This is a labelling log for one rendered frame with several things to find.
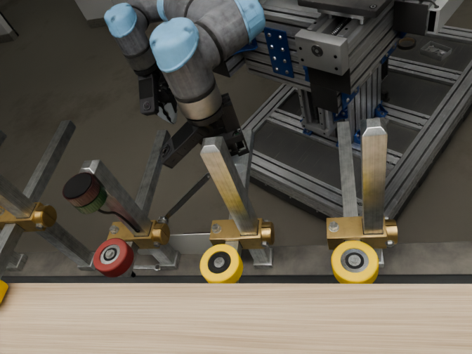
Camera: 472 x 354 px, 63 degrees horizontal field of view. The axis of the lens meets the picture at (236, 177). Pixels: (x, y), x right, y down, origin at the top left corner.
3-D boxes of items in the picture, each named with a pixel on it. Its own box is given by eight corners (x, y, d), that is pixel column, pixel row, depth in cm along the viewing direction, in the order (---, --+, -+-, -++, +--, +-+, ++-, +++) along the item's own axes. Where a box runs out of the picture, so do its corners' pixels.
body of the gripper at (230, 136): (251, 156, 75) (234, 109, 65) (209, 171, 75) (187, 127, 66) (241, 130, 80) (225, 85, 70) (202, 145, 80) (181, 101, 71)
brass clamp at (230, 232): (218, 229, 91) (212, 217, 87) (275, 226, 87) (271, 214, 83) (215, 252, 87) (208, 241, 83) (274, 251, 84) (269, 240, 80)
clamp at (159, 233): (122, 232, 96) (112, 221, 93) (171, 230, 93) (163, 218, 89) (116, 252, 93) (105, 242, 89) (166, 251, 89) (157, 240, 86)
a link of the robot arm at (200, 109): (176, 109, 63) (171, 81, 68) (186, 128, 66) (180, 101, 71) (220, 93, 62) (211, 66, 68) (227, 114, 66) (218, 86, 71)
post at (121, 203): (177, 267, 108) (81, 158, 72) (189, 267, 108) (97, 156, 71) (175, 279, 106) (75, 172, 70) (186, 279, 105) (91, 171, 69)
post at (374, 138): (363, 260, 93) (359, 115, 57) (378, 260, 92) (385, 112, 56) (364, 274, 91) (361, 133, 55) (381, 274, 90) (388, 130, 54)
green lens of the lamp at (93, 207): (83, 188, 74) (77, 181, 73) (111, 186, 73) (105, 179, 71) (72, 215, 71) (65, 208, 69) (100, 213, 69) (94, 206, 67)
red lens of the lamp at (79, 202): (76, 180, 72) (69, 173, 71) (104, 178, 71) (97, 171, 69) (64, 207, 69) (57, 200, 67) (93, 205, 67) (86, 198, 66)
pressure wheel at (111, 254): (123, 259, 94) (98, 237, 85) (152, 259, 92) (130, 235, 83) (113, 291, 89) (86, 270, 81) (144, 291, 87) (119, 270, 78)
